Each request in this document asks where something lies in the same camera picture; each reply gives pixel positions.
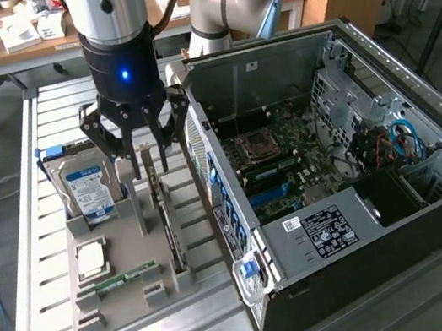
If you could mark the silver perforated drive cage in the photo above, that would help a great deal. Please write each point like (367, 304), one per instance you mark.
(335, 111)

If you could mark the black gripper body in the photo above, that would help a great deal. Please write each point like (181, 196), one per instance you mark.
(123, 71)

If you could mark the blue expansion slot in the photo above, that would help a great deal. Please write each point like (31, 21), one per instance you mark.
(269, 197)

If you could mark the tape roll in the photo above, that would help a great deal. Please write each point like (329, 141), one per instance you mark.
(9, 2)

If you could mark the grey power supply unit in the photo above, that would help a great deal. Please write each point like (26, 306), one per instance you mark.
(287, 248)

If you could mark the grey parts rack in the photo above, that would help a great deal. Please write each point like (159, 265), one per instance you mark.
(129, 254)

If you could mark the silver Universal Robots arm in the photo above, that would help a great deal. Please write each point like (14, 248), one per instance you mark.
(108, 14)

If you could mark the small white box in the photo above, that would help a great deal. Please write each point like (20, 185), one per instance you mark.
(51, 27)

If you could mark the metal CPU socket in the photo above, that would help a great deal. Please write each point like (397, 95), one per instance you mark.
(257, 143)

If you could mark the green motherboard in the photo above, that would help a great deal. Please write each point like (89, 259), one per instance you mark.
(314, 157)

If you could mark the hard disk blue caddy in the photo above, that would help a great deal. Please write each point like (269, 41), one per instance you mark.
(83, 185)

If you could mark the white box round insert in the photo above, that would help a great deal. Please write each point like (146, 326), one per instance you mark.
(21, 38)

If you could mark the white paper stack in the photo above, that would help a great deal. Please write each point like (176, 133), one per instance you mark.
(182, 7)

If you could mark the silver disk bay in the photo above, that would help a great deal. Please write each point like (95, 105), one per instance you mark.
(437, 178)

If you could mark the blue case latch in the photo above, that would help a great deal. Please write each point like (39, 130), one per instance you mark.
(249, 270)

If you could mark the green graphics card black fan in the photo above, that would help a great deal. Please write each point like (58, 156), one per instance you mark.
(172, 234)

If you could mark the grey chipset heatsink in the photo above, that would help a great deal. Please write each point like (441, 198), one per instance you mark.
(316, 195)

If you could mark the black open PC case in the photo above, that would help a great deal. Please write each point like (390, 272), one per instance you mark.
(354, 288)

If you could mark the silver CPU chip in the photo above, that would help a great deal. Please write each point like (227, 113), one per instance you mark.
(91, 259)

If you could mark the long black expansion slot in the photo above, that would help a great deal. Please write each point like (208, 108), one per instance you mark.
(267, 184)

